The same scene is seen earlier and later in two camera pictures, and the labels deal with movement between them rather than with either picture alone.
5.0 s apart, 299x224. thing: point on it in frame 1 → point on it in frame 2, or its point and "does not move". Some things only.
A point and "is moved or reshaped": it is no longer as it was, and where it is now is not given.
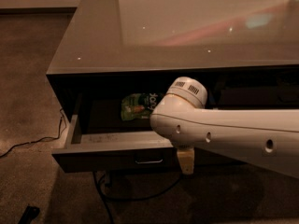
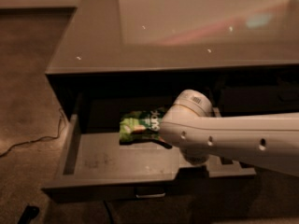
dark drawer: x=98 y=142 is moved or reshaped
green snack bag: x=138 y=105 → x=140 y=126
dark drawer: x=256 y=93 does not move
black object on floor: x=30 y=214 does not move
